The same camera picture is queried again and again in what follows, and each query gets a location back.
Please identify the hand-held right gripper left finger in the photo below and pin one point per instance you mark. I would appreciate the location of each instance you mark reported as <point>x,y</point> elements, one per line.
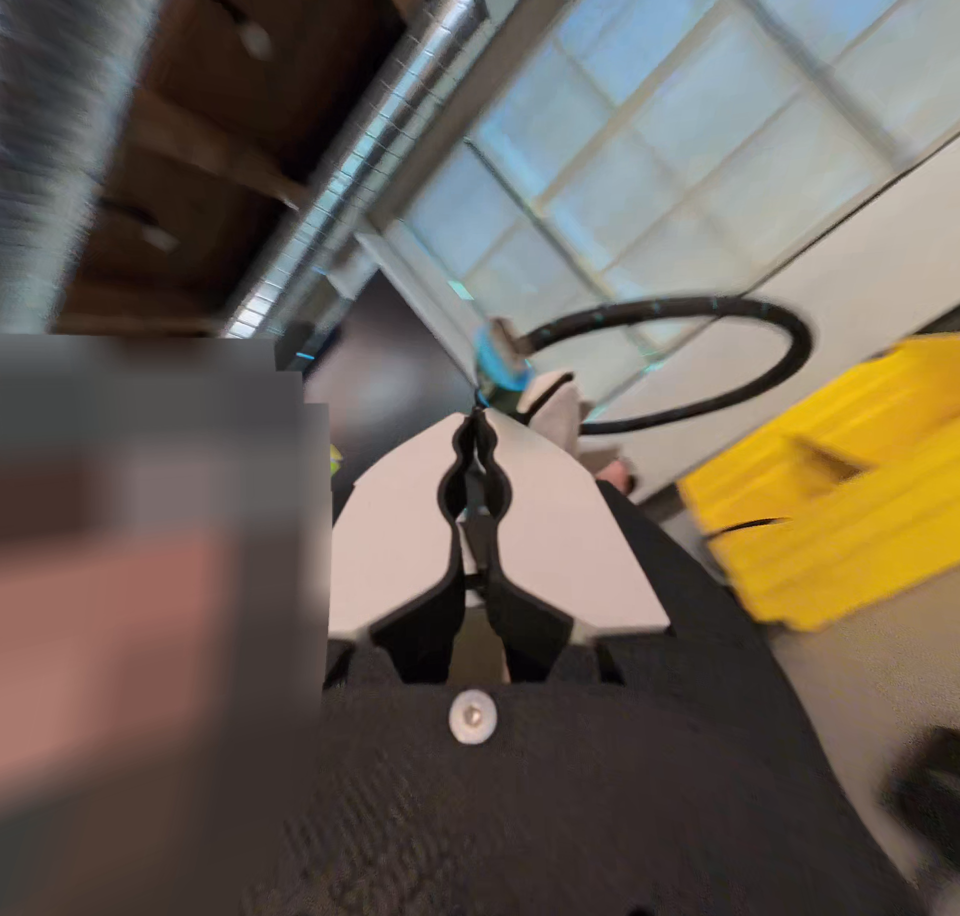
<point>390,548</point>

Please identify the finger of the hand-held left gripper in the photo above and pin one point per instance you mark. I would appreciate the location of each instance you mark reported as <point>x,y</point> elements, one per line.
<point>559,421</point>
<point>551,378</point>

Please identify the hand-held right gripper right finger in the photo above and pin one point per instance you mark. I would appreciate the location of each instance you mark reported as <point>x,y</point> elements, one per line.
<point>577,548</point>

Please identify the yellow plastic bin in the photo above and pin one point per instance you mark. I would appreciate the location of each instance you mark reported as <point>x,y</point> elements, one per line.
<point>862,541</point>

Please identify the large paned window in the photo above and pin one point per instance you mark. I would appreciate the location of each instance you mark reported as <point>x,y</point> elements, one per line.
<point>675,143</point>

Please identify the black mesh wrist rest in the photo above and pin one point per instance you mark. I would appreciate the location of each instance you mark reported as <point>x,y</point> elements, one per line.
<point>930,796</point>

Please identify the silver round ventilation duct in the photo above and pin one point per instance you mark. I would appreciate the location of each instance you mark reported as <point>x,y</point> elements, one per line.
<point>60,143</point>
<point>360,151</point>

